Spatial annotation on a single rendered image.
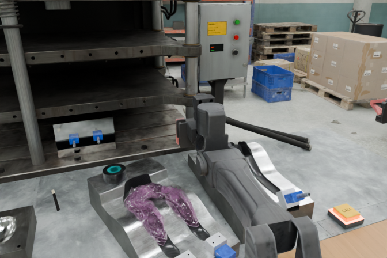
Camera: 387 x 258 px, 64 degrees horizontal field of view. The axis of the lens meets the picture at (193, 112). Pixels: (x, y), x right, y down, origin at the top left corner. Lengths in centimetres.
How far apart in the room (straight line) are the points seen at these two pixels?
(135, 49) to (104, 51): 14
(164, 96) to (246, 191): 112
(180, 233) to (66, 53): 91
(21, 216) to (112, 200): 28
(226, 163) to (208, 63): 115
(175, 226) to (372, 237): 63
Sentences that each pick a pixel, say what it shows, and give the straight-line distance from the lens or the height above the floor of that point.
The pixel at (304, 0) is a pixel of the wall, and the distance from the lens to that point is 838.
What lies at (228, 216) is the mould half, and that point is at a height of 83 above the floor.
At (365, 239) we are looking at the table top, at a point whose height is 80.
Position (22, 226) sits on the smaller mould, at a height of 87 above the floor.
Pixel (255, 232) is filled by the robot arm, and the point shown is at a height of 124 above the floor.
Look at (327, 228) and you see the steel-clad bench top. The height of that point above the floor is 80.
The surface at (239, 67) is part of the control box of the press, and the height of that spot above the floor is 113.
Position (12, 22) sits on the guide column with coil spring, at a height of 142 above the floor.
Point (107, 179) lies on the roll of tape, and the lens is 111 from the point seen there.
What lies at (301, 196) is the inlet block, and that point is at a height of 96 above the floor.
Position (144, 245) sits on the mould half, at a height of 87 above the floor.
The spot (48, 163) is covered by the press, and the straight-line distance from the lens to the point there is 159.
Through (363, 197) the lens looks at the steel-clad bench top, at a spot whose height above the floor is 80.
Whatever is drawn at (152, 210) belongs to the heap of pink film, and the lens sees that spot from 97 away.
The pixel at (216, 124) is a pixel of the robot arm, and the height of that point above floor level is 127.
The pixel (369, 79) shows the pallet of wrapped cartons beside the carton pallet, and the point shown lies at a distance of 485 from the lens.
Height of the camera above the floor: 152
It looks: 21 degrees down
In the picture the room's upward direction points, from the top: straight up
